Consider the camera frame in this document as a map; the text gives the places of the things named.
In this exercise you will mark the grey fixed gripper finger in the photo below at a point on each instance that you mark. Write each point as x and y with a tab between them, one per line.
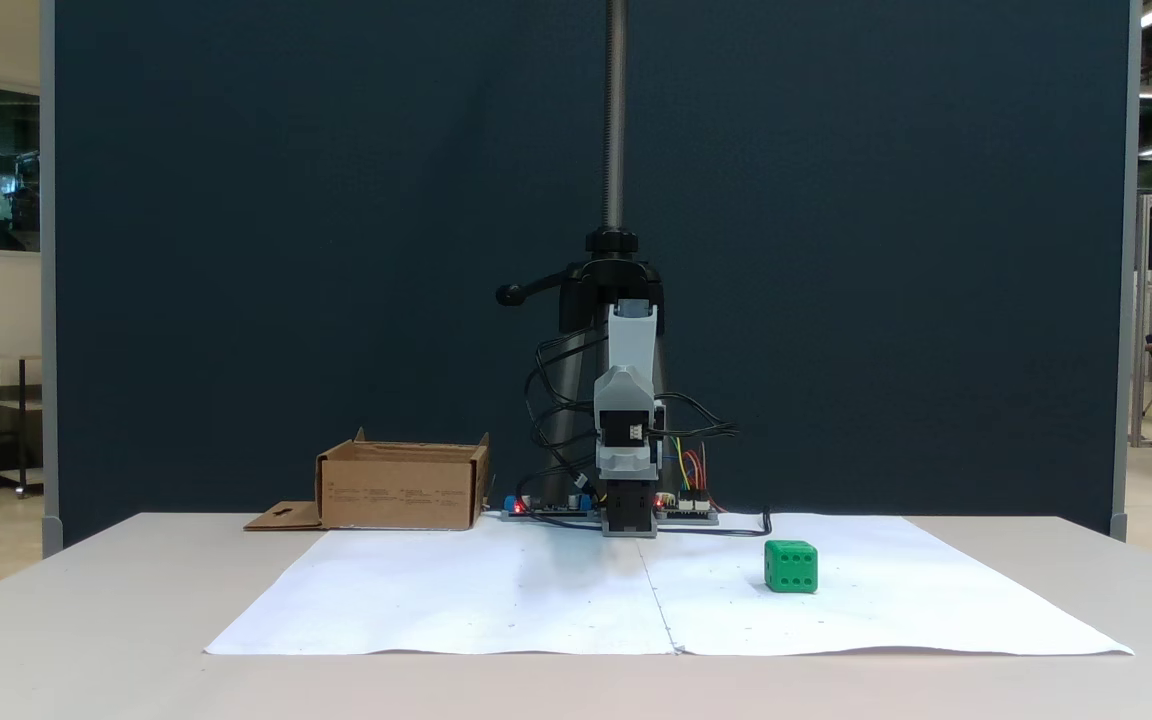
628	464

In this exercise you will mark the green dice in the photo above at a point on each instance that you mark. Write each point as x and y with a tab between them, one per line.
791	568

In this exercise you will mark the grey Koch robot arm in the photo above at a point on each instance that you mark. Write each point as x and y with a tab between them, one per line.
631	335

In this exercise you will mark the blue circuit board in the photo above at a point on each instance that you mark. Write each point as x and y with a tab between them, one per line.
546	508

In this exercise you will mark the white paper sheet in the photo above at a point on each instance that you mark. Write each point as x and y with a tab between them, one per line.
456	590
886	610

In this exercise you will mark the brown cardboard box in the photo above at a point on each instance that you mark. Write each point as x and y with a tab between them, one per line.
396	490

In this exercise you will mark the black tripod with metal pole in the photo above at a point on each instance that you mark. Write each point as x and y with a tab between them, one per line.
614	120

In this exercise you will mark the dark blue partition panel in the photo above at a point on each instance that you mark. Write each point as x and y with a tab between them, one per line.
286	250

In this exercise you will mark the black shelf cart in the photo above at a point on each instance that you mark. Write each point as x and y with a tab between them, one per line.
11	420

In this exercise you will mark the framed wall window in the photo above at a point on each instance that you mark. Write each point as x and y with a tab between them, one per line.
8	168

